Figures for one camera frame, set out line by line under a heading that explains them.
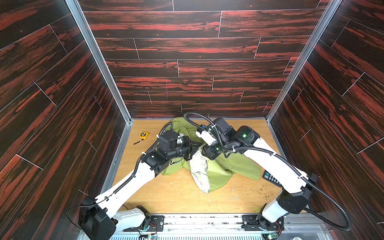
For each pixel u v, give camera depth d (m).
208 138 0.58
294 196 0.42
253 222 0.74
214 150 0.59
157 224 0.73
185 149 0.63
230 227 0.73
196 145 0.66
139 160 0.52
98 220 0.38
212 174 0.88
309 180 0.42
